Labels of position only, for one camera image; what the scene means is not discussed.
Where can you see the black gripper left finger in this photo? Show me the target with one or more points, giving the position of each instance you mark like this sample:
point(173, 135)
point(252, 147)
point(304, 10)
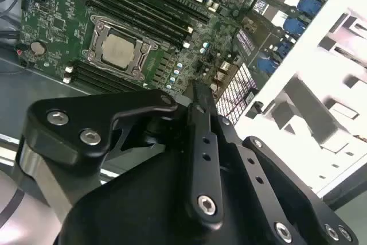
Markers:
point(71, 118)

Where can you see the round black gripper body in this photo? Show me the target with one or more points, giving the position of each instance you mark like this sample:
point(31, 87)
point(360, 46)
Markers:
point(137, 205)

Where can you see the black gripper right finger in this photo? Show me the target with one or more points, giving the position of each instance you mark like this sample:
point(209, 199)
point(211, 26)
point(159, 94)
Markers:
point(252, 170)

